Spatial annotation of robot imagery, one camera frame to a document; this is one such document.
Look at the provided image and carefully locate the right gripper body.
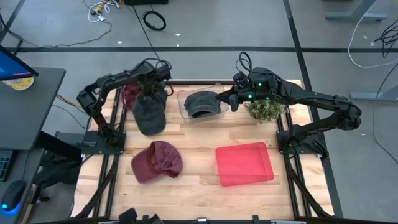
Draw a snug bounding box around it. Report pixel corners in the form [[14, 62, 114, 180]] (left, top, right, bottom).
[[236, 81, 262, 103]]

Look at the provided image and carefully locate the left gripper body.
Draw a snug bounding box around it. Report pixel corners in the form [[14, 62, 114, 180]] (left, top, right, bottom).
[[138, 60, 174, 98]]

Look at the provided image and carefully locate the dark grey baseball cap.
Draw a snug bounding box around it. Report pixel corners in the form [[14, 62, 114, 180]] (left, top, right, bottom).
[[183, 90, 222, 119], [132, 92, 168, 137]]

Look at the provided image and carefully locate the maroon baseball cap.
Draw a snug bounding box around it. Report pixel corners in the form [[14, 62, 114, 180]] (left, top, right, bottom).
[[120, 82, 142, 110], [130, 140, 183, 184]]

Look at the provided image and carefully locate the clear plastic bin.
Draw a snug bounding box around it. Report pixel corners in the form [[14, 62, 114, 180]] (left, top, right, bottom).
[[177, 83, 231, 124]]

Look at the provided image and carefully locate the small potted green plant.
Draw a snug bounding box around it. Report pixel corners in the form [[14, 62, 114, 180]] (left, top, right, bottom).
[[243, 98, 285, 124]]

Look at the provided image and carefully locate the red plastic tray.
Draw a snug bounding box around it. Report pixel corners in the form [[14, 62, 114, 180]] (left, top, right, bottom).
[[215, 142, 275, 187]]

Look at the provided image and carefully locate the black box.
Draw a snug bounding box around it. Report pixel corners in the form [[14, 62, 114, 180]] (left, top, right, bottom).
[[123, 0, 169, 6]]

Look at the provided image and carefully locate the grey desk leg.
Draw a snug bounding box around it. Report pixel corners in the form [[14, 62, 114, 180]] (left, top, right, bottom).
[[350, 84, 398, 102], [325, 0, 388, 23]]

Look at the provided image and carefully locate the black desk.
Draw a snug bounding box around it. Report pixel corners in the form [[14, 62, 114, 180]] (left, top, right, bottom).
[[0, 67, 83, 224]]

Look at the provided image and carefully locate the black backpack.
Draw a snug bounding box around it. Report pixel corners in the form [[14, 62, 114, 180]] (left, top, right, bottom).
[[32, 151, 82, 190]]

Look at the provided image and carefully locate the computer monitor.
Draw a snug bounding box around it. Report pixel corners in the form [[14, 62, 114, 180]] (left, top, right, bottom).
[[0, 45, 40, 82]]

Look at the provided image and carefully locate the black keyboard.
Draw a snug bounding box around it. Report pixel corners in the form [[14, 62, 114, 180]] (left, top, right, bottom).
[[0, 151, 13, 182]]

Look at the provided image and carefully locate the black computer mouse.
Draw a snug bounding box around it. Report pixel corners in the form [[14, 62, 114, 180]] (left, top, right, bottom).
[[1, 179, 27, 215]]

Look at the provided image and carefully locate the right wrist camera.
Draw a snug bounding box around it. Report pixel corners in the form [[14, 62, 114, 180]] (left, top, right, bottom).
[[232, 70, 249, 84]]

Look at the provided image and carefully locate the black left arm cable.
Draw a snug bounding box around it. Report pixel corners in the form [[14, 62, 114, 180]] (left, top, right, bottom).
[[142, 57, 174, 96]]

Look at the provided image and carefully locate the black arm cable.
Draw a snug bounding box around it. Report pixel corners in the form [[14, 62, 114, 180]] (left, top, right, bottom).
[[142, 57, 174, 96], [235, 51, 253, 75]]

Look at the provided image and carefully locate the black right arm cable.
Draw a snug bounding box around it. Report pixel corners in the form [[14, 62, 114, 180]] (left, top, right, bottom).
[[235, 51, 253, 75]]

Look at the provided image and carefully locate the long black floor cable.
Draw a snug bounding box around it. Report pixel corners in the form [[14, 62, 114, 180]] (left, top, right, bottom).
[[130, 2, 162, 63]]

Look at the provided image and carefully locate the coiled black cable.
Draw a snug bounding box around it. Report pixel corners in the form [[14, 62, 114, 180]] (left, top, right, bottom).
[[142, 10, 167, 32]]

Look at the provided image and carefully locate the thin black floor cable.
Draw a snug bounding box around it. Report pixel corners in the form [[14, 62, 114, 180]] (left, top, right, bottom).
[[371, 62, 398, 164], [0, 14, 113, 50]]

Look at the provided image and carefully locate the white and yellow cable bundle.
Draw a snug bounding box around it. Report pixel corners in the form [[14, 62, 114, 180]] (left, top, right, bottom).
[[82, 0, 122, 24]]

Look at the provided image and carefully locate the yellow wire bundle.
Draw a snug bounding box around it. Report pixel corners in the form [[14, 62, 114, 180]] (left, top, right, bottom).
[[55, 93, 95, 114]]

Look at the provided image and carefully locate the black table cable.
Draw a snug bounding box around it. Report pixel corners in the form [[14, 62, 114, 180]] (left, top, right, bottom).
[[52, 104, 88, 130]]

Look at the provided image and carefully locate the white floor cable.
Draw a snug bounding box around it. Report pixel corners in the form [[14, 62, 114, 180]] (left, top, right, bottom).
[[347, 12, 398, 68]]

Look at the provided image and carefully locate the black aluminium table frame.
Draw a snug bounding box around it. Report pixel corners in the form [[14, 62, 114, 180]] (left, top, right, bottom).
[[71, 74, 343, 224]]

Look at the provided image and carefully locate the black cable bundle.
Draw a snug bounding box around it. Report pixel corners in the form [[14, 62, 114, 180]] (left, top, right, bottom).
[[374, 18, 398, 58]]

